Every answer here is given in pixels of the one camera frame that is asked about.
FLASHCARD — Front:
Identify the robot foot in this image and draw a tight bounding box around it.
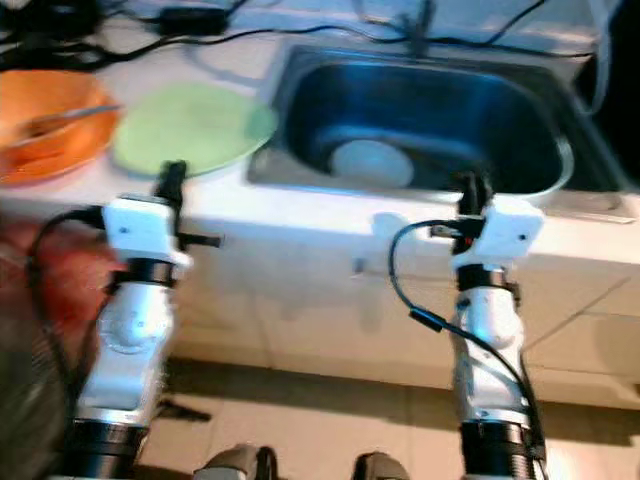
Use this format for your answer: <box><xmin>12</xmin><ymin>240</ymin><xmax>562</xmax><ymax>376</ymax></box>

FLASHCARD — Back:
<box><xmin>205</xmin><ymin>445</ymin><xmax>276</xmax><ymax>480</ymax></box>
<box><xmin>352</xmin><ymin>452</ymin><xmax>411</xmax><ymax>480</ymax></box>

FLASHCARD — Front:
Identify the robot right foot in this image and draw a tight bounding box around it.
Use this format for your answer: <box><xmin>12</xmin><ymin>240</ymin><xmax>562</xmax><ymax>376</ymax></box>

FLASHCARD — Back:
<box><xmin>352</xmin><ymin>452</ymin><xmax>411</xmax><ymax>480</ymax></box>

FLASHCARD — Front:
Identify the red plastic bag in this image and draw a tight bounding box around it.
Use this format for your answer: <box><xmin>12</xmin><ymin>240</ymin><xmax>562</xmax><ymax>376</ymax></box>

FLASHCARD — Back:
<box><xmin>0</xmin><ymin>235</ymin><xmax>126</xmax><ymax>381</ymax></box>

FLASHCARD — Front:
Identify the long black counter cable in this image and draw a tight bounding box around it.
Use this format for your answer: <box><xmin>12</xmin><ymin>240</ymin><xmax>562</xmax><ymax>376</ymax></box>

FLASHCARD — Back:
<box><xmin>225</xmin><ymin>28</ymin><xmax>591</xmax><ymax>56</ymax></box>

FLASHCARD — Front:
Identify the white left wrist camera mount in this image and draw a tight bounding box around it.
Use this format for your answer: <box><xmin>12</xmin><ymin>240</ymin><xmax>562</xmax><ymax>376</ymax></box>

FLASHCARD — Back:
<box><xmin>102</xmin><ymin>195</ymin><xmax>193</xmax><ymax>269</ymax></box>

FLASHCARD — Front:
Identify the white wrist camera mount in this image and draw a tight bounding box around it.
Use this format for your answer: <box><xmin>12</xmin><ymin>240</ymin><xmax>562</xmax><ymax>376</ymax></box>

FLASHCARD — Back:
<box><xmin>102</xmin><ymin>195</ymin><xmax>193</xmax><ymax>269</ymax></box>
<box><xmin>450</xmin><ymin>195</ymin><xmax>546</xmax><ymax>271</ymax></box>

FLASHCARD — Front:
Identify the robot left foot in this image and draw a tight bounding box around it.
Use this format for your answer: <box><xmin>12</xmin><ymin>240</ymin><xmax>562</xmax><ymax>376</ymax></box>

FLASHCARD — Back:
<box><xmin>205</xmin><ymin>445</ymin><xmax>276</xmax><ymax>480</ymax></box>

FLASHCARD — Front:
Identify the white kitchen base cabinet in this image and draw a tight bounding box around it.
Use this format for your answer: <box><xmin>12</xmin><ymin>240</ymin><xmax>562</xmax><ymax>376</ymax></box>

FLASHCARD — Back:
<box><xmin>0</xmin><ymin>225</ymin><xmax>640</xmax><ymax>406</ymax></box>

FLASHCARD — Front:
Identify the black power adapter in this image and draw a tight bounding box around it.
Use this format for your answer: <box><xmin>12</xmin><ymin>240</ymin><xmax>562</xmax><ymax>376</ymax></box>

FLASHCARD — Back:
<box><xmin>157</xmin><ymin>7</ymin><xmax>226</xmax><ymax>36</ymax></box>

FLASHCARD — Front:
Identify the metal grille fan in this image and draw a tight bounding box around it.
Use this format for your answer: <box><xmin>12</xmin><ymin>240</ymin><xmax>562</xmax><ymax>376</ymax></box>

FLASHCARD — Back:
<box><xmin>0</xmin><ymin>290</ymin><xmax>81</xmax><ymax>480</ymax></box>

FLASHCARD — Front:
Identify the stainless steel sink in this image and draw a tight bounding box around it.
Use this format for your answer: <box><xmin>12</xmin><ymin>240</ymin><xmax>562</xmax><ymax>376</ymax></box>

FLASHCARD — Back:
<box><xmin>245</xmin><ymin>45</ymin><xmax>631</xmax><ymax>206</ymax></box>

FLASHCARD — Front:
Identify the green plate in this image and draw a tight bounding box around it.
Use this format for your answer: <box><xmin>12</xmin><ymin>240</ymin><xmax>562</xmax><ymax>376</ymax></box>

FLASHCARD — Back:
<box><xmin>112</xmin><ymin>82</ymin><xmax>279</xmax><ymax>178</ymax></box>

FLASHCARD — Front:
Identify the orange bowl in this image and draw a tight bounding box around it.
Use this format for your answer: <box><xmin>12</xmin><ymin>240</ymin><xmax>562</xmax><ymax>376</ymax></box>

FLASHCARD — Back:
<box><xmin>0</xmin><ymin>70</ymin><xmax>118</xmax><ymax>186</ymax></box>

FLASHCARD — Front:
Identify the black electronic box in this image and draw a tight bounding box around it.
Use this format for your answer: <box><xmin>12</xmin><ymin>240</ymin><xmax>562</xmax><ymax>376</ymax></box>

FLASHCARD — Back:
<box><xmin>10</xmin><ymin>0</ymin><xmax>101</xmax><ymax>46</ymax></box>

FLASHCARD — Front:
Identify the wooden handled fork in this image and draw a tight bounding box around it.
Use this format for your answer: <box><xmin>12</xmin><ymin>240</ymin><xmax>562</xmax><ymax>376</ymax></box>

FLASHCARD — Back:
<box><xmin>25</xmin><ymin>102</ymin><xmax>123</xmax><ymax>141</ymax></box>

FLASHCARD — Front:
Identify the white ribbed bowl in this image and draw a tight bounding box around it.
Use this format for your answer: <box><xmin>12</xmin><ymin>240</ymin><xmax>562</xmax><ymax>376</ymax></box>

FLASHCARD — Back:
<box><xmin>328</xmin><ymin>139</ymin><xmax>416</xmax><ymax>189</ymax></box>

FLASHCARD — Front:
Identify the metal faucet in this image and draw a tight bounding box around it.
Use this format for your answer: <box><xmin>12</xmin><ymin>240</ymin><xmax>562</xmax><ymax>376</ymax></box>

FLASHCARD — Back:
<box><xmin>405</xmin><ymin>0</ymin><xmax>436</xmax><ymax>59</ymax></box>

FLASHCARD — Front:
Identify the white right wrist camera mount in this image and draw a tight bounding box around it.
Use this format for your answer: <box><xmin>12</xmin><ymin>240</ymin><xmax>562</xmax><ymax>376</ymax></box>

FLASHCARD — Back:
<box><xmin>450</xmin><ymin>195</ymin><xmax>546</xmax><ymax>271</ymax></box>

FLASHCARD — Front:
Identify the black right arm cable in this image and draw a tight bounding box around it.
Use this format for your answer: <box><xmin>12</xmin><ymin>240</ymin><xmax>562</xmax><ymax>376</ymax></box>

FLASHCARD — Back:
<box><xmin>388</xmin><ymin>220</ymin><xmax>546</xmax><ymax>471</ymax></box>

